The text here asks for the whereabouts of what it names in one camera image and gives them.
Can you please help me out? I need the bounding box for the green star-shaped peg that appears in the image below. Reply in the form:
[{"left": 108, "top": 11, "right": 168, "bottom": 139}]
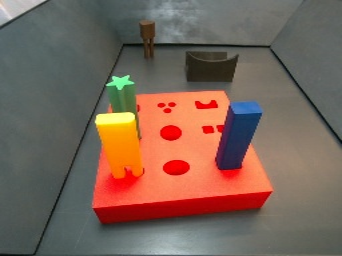
[{"left": 105, "top": 74, "right": 143, "bottom": 140}]

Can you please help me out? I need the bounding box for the brown three-prong peg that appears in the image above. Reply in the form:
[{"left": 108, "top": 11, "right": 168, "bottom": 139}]
[{"left": 139, "top": 20, "right": 155, "bottom": 58}]

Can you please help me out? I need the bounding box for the black curved bracket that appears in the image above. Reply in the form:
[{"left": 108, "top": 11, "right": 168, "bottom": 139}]
[{"left": 185, "top": 51, "right": 239, "bottom": 82}]

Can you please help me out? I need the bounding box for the blue rectangular block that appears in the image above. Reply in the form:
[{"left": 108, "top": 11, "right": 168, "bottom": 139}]
[{"left": 215, "top": 101, "right": 263, "bottom": 170}]

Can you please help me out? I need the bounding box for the red foam peg board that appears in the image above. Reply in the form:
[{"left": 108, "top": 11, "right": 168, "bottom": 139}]
[{"left": 92, "top": 91, "right": 272, "bottom": 223}]

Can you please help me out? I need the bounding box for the yellow two-leg block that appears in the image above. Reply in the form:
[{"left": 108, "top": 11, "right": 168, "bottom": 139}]
[{"left": 95, "top": 112, "right": 143, "bottom": 179}]

